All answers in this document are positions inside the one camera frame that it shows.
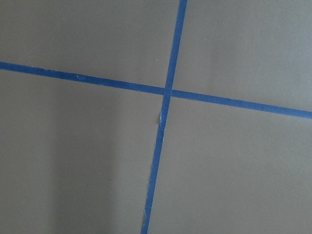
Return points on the blue tape strip lengthwise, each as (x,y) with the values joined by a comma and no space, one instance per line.
(164,114)

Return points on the blue tape strip crosswise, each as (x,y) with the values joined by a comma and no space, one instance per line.
(155,90)

